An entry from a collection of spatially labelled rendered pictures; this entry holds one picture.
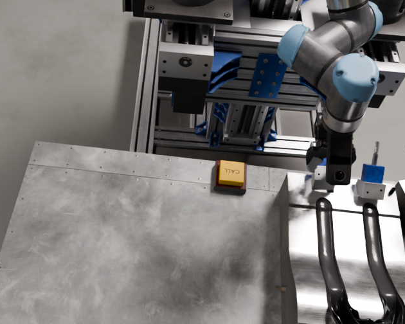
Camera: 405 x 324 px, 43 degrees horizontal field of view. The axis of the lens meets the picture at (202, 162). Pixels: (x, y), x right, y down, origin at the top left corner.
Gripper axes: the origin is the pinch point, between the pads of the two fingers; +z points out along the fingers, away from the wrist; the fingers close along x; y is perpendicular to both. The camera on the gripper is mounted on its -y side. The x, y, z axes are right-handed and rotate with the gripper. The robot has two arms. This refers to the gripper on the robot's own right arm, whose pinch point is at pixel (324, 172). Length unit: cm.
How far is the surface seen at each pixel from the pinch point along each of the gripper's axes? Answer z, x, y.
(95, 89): 95, 91, 86
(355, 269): 2.7, -6.0, -21.2
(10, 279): 1, 67, -28
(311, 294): -3.7, 4.3, -28.5
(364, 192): 2.8, -9.1, -3.3
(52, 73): 93, 113, 93
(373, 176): 2.2, -11.2, 0.5
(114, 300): 4, 45, -31
